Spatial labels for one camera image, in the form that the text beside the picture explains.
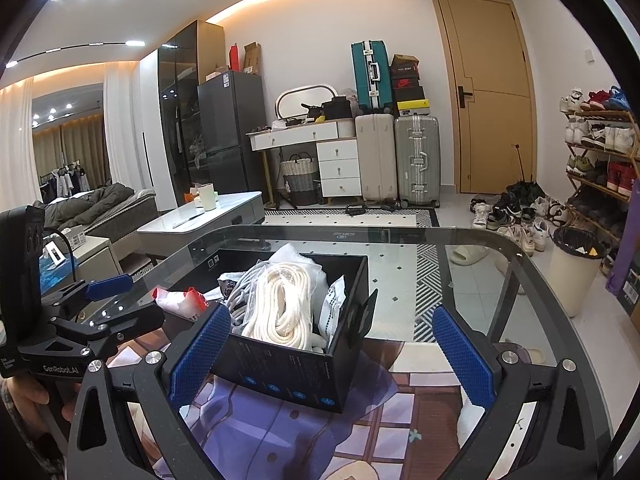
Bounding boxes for white curtain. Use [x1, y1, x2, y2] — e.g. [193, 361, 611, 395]
[102, 65, 151, 193]

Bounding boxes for rows of assorted shoes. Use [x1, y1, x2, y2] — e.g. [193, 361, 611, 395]
[559, 86, 640, 233]

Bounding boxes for printed table mat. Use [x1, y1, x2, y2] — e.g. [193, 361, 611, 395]
[107, 330, 546, 480]

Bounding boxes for black cable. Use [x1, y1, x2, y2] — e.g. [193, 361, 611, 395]
[42, 227, 81, 286]

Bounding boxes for beige low cabinet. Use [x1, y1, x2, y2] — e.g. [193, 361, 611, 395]
[37, 235, 121, 301]

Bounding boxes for wooden shoe rack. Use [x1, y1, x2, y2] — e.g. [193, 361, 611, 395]
[560, 87, 640, 241]

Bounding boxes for brown curtain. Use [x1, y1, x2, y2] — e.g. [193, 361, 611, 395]
[32, 110, 108, 193]

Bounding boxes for white foam piece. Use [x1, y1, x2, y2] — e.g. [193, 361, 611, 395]
[270, 244, 313, 266]

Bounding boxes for teal suitcase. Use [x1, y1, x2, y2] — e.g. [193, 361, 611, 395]
[350, 40, 396, 115]

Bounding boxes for white cable bundle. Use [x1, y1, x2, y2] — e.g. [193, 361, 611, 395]
[227, 285, 263, 333]

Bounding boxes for black cardboard box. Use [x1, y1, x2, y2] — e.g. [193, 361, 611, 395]
[197, 247, 378, 413]

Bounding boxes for grey bed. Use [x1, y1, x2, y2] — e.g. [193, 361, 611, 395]
[32, 182, 160, 256]

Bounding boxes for white tall cabinet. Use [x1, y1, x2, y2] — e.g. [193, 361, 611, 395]
[140, 50, 173, 211]

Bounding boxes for black umbrella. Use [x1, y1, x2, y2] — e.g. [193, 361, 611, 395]
[505, 144, 547, 206]

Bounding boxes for pile of white sneakers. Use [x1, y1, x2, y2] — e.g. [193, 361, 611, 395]
[469, 195, 571, 256]

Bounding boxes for purple yoga mat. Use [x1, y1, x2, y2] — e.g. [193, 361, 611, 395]
[605, 220, 640, 295]

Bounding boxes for grey white coffee table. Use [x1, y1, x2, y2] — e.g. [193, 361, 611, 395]
[136, 191, 266, 266]

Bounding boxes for dark grey fridge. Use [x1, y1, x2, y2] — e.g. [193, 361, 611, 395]
[196, 70, 271, 206]

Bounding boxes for oval white mirror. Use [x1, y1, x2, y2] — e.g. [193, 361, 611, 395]
[276, 85, 341, 123]

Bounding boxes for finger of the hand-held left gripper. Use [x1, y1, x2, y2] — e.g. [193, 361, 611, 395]
[50, 305, 166, 361]
[42, 272, 135, 321]

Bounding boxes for woven laundry basket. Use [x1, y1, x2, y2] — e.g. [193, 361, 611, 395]
[279, 152, 321, 206]

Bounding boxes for black white patterned rug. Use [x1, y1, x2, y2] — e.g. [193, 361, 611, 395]
[127, 207, 451, 346]

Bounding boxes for dark olive duvet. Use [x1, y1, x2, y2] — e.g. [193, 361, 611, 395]
[35, 182, 136, 228]

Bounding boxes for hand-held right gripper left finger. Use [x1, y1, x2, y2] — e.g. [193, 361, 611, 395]
[65, 302, 233, 480]

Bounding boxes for white vanity desk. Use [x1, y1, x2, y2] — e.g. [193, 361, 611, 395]
[246, 117, 363, 206]

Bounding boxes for clothes rack with garments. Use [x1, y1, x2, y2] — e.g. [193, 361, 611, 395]
[39, 160, 93, 201]

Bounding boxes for silver suitcase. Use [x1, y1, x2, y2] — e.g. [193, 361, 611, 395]
[394, 114, 442, 209]

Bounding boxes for tan wooden door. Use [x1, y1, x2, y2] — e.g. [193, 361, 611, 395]
[431, 0, 536, 196]

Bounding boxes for person's left forearm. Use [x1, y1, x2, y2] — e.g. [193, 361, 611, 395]
[0, 390, 51, 480]

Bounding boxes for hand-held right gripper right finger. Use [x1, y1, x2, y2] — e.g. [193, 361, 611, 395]
[432, 305, 618, 480]

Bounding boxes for small white box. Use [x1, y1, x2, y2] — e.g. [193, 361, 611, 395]
[60, 225, 88, 248]

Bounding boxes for black bag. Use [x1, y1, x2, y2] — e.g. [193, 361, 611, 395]
[321, 100, 353, 121]

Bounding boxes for beige suitcase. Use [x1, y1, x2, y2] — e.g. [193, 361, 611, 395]
[355, 112, 398, 206]

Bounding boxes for red white wipes packet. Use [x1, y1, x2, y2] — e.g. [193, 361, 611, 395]
[150, 286, 210, 323]

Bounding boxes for dark printed carton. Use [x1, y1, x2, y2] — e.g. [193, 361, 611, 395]
[616, 265, 640, 318]

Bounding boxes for black glass cabinet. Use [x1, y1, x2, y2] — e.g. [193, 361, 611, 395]
[157, 20, 226, 211]

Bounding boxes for zip bag with rope coil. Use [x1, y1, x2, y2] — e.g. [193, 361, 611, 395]
[240, 260, 328, 348]

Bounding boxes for person's left hand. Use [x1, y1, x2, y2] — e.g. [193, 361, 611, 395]
[7, 377, 83, 423]

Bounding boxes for yellow black shoebox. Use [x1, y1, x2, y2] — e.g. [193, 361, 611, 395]
[395, 99, 431, 117]

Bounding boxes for cream trash bin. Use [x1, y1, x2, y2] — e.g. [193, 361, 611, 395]
[547, 226, 607, 318]

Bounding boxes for blue plastic package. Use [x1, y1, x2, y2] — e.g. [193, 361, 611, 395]
[39, 252, 71, 296]

